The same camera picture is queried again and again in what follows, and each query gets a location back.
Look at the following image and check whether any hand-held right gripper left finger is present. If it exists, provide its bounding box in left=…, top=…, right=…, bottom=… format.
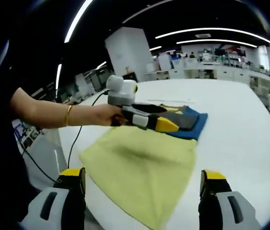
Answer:
left=21, top=167, right=87, bottom=230

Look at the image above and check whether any person's left hand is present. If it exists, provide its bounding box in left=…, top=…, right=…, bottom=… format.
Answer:
left=95, top=103, right=126, bottom=127

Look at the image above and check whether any white cabinet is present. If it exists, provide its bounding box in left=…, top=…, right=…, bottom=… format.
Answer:
left=158, top=53, right=174, bottom=71

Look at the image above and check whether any person's dark clothing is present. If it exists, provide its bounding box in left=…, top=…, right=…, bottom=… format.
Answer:
left=0, top=35, right=43, bottom=230

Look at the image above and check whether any white counter row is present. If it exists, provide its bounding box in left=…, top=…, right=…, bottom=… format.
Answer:
left=144, top=59, right=270, bottom=82

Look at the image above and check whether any black floor box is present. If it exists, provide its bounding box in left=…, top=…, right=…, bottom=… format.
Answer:
left=122, top=71, right=138, bottom=83

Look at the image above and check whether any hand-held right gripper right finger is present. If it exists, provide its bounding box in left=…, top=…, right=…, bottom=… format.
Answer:
left=198, top=169, right=263, bottom=230

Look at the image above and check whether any yellow garment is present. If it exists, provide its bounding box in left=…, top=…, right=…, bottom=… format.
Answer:
left=79, top=125, right=197, bottom=230

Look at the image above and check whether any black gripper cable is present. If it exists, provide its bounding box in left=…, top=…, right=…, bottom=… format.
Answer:
left=21, top=89, right=110, bottom=184

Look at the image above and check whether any gold bracelet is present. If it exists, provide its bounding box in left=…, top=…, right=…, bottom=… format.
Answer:
left=65, top=104, right=74, bottom=127

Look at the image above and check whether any blue garment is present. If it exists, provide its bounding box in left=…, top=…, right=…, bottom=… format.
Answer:
left=166, top=106, right=209, bottom=141

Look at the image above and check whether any ceiling strip light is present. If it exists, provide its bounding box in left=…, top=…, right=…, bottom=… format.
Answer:
left=55, top=63, right=63, bottom=91
left=176, top=38, right=258, bottom=48
left=64, top=0, right=95, bottom=44
left=155, top=27, right=270, bottom=46

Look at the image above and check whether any grey garment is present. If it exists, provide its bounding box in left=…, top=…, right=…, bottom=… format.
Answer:
left=160, top=104, right=199, bottom=132

